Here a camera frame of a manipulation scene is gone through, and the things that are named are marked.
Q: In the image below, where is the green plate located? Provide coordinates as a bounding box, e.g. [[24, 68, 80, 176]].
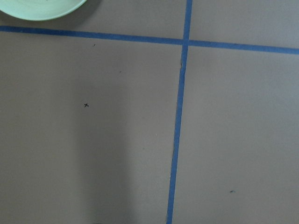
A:
[[0, 0, 86, 21]]

